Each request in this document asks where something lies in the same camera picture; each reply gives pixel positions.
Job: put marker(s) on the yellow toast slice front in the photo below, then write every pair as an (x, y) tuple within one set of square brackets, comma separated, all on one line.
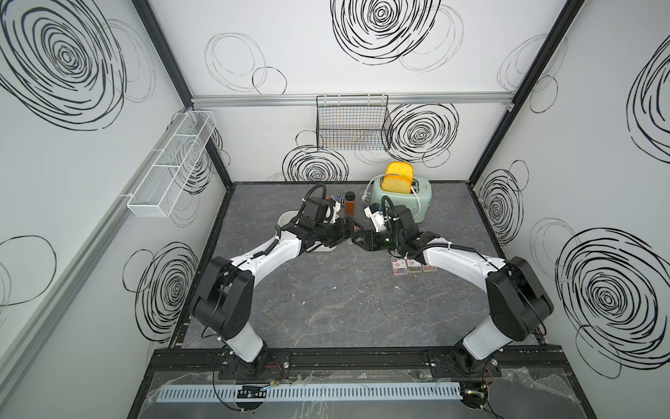
[(396, 184)]

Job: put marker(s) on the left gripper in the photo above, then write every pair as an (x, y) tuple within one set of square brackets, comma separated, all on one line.
[(340, 234)]

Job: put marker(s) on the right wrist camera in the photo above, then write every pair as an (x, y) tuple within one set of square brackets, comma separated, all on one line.
[(375, 214)]

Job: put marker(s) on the white storage box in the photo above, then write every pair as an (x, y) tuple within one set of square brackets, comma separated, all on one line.
[(287, 217)]

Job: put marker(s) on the yellow toast slice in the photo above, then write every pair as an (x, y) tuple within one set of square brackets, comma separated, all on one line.
[(402, 169), (396, 184)]

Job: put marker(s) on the mint green toaster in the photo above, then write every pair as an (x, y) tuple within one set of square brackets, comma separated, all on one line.
[(418, 201)]

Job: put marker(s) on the orange spice bottle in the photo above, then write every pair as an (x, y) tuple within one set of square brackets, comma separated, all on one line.
[(350, 203)]

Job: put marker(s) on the aluminium wall rail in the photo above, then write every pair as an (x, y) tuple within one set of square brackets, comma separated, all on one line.
[(241, 101)]

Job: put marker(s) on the black wire basket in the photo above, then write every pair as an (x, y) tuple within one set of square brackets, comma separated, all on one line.
[(353, 127)]

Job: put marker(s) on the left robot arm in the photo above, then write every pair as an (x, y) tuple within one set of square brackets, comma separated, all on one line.
[(223, 299)]

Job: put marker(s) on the yellow toast slice back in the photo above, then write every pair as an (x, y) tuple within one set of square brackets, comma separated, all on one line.
[(402, 169)]

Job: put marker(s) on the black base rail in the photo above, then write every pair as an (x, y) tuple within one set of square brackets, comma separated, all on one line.
[(288, 363)]

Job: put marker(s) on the white slotted cable duct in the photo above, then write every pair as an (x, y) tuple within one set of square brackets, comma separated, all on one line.
[(324, 392)]

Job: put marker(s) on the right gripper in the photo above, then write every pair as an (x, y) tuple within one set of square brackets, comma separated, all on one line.
[(369, 243)]

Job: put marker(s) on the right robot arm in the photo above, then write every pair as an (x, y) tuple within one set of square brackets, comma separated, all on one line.
[(518, 302)]

